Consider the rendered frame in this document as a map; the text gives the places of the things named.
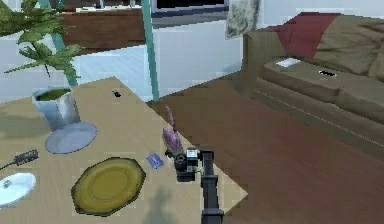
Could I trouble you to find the pink and white purse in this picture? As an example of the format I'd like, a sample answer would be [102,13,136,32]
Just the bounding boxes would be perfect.
[162,105,184,154]

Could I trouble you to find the grey round plate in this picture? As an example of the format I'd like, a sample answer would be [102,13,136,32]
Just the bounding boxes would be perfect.
[44,121,99,155]

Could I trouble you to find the brown sofa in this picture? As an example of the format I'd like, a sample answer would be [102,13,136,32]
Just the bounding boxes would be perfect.
[242,12,384,162]

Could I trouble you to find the grey metal plant pot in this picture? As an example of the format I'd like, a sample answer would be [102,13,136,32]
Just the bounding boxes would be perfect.
[31,86,82,132]

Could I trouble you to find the television set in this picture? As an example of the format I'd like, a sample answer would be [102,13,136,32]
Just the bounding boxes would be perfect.
[150,0,230,18]

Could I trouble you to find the brown wooden cabinet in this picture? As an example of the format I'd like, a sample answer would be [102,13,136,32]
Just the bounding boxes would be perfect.
[49,0,147,56]

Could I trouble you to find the olive green round plate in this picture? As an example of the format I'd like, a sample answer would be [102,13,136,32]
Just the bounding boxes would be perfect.
[70,157,147,217]

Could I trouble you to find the black and white remote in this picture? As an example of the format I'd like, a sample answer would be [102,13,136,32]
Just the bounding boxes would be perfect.
[318,69,338,78]

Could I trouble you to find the blue and red card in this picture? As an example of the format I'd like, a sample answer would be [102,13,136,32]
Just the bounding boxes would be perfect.
[145,152,165,170]

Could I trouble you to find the red blanket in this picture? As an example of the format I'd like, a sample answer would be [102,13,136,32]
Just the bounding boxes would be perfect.
[268,11,341,60]

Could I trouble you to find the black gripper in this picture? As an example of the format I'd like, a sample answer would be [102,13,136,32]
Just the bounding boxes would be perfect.
[165,150,197,183]

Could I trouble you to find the green house plant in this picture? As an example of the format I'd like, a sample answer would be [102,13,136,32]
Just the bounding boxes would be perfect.
[0,0,84,80]

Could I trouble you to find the teal floor lamp pole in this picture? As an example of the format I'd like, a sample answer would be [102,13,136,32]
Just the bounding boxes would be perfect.
[140,0,161,102]

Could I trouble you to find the white bowl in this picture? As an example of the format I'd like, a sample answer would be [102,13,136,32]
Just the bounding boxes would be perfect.
[0,172,37,209]

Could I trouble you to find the white flat book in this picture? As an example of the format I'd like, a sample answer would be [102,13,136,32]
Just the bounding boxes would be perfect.
[275,57,302,68]

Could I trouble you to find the wooden table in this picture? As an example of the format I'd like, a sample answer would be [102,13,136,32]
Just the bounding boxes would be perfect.
[0,76,249,224]

